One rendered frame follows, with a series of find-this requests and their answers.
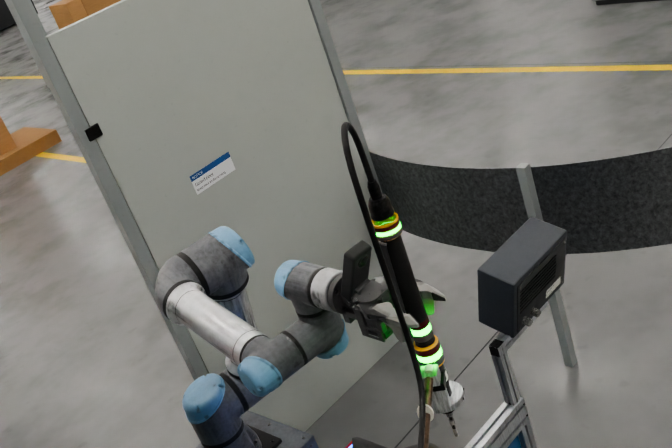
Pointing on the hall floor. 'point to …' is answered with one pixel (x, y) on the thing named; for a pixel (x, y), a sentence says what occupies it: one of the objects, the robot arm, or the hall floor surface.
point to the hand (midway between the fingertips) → (425, 306)
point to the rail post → (527, 437)
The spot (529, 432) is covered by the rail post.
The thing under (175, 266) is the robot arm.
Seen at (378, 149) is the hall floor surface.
